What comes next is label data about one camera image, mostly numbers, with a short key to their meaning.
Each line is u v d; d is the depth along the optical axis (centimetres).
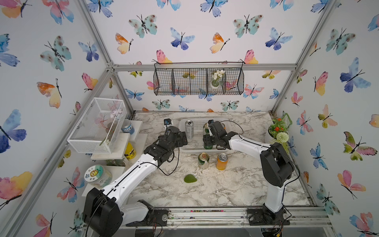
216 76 88
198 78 99
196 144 101
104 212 38
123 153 72
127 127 82
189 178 86
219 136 72
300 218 74
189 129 95
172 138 60
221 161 83
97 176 63
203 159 84
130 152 89
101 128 73
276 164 49
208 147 95
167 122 70
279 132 89
